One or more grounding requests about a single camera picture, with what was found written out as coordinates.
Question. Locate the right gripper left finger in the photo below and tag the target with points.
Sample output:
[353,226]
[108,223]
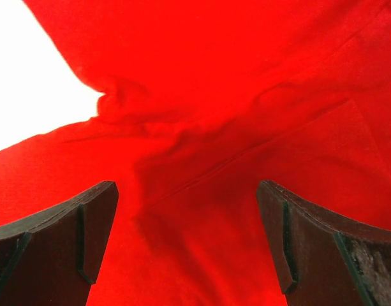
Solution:
[53,257]

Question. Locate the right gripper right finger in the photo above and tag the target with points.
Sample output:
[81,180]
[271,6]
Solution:
[321,257]

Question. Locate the red t shirt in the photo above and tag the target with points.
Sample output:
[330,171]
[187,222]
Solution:
[202,100]

